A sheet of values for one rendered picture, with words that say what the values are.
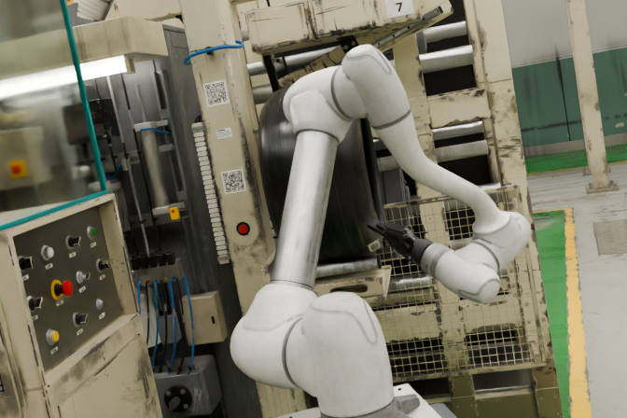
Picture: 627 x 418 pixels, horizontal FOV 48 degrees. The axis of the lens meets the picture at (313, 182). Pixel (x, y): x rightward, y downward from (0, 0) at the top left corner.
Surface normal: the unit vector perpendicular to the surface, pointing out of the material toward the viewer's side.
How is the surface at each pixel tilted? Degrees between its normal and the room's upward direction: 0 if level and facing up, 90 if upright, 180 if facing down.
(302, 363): 85
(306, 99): 64
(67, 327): 90
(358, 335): 72
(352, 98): 107
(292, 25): 90
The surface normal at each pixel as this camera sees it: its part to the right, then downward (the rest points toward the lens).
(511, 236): 0.44, -0.04
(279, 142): -0.22, -0.32
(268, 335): -0.59, -0.52
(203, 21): -0.15, 0.14
